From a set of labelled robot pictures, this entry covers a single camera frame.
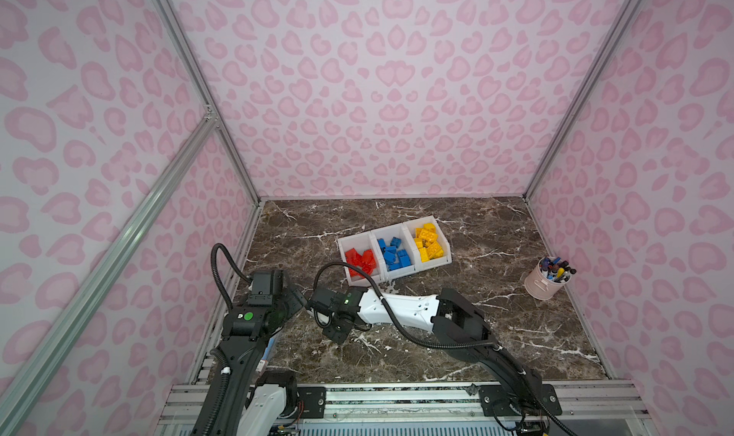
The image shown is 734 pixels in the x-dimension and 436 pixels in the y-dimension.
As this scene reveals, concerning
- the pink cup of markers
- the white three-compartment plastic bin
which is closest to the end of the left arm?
the white three-compartment plastic bin

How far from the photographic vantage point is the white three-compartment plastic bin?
97 centimetres

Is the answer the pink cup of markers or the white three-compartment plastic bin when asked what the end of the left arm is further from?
the pink cup of markers
